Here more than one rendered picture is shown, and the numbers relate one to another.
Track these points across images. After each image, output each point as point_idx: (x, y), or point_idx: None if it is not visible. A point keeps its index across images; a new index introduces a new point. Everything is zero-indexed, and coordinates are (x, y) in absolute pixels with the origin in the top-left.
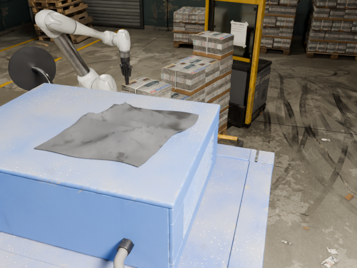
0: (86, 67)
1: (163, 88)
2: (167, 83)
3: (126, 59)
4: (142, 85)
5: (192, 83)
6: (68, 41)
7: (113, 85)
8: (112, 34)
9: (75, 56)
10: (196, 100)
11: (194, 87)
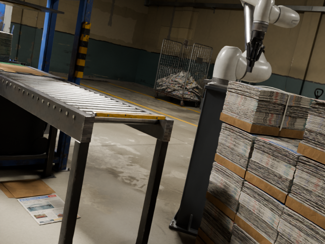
0: None
1: (245, 84)
2: (269, 90)
3: (252, 32)
4: (264, 86)
5: (311, 127)
6: (247, 10)
7: (220, 54)
8: None
9: (245, 27)
10: (315, 186)
11: (314, 141)
